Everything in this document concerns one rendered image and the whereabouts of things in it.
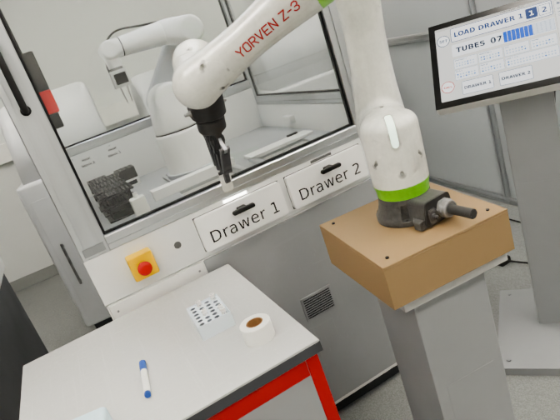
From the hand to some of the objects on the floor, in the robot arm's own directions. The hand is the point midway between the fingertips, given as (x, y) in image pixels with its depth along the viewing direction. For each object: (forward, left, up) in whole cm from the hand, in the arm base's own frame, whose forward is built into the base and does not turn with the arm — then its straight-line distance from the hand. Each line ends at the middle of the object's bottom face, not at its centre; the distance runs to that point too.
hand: (226, 180), depth 145 cm
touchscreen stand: (-27, -97, -101) cm, 142 cm away
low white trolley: (-22, +39, -101) cm, 111 cm away
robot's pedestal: (-46, -25, -100) cm, 113 cm away
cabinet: (+52, -12, -104) cm, 117 cm away
